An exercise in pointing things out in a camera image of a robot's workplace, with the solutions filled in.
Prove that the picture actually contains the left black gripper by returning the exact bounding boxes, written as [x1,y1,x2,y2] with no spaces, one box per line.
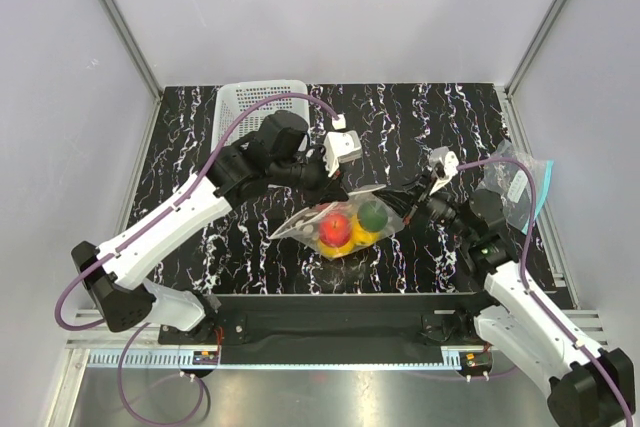
[270,143,349,209]

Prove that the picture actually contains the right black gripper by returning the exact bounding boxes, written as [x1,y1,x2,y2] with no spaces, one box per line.
[374,168,476,241]

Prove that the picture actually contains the green lime fruit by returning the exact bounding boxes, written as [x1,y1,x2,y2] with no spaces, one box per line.
[357,201,389,233]

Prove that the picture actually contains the clear dotted zip bag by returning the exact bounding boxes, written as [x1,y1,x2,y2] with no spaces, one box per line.
[270,185,405,259]

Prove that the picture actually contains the red apple fruit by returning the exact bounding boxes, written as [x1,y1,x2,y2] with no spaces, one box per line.
[318,213,351,247]

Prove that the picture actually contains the yellow orange fruit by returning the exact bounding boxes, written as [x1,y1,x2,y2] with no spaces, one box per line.
[351,215,379,247]

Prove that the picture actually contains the yellow lemon fruit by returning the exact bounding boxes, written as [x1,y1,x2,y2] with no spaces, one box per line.
[317,241,355,259]

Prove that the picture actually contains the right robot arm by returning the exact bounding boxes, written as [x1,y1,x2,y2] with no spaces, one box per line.
[377,188,636,426]

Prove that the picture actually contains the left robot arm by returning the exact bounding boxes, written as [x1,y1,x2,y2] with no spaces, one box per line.
[71,110,361,343]

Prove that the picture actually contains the spare clear zip bags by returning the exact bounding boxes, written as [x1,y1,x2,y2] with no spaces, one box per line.
[478,140,554,234]

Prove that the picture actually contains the white perforated plastic basket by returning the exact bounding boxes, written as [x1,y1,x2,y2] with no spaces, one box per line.
[211,79,310,151]

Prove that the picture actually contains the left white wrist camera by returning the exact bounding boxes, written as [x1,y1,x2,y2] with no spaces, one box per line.
[323,130,362,177]

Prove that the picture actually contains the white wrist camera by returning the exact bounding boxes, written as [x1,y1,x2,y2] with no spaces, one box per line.
[323,130,362,177]
[429,146,459,195]

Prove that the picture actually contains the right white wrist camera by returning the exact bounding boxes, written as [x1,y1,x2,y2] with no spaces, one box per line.
[429,146,459,195]

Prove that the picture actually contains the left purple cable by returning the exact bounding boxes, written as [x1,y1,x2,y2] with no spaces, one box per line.
[53,92,346,423]

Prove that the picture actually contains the purple cable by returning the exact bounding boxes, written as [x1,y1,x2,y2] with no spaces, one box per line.
[457,156,637,427]
[53,92,346,423]

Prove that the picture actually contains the right aluminium frame post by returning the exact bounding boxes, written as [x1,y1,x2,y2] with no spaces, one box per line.
[504,0,601,98]

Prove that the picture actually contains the aluminium frame post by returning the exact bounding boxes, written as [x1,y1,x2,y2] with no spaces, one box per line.
[504,0,601,98]
[74,0,162,98]

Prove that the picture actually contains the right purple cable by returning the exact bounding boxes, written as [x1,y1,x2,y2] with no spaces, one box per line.
[457,156,637,427]

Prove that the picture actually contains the white slotted cable duct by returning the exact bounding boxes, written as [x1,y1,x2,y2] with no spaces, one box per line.
[87,347,462,371]

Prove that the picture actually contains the left aluminium frame post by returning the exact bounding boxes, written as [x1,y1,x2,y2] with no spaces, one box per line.
[74,0,162,98]

